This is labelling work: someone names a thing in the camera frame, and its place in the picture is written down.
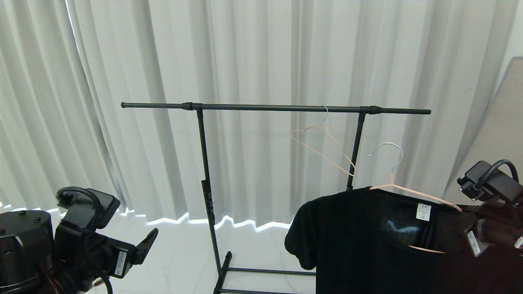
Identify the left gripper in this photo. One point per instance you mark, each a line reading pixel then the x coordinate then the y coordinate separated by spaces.
pixel 122 261

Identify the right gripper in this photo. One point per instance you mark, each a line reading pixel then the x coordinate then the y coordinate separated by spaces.
pixel 498 232

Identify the pink clothes hanger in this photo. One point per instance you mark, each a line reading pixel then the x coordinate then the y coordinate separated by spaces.
pixel 322 127
pixel 392 179

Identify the black T-shirt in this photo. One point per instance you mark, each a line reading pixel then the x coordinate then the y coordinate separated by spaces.
pixel 347 245

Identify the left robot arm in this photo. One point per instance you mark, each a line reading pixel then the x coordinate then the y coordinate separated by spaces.
pixel 24 245

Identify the black clothes rack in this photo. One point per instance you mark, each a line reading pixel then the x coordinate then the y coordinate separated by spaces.
pixel 265 108

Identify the white curtain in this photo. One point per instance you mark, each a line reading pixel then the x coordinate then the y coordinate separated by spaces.
pixel 245 49

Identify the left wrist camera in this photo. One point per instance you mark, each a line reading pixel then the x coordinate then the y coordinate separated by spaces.
pixel 102 208

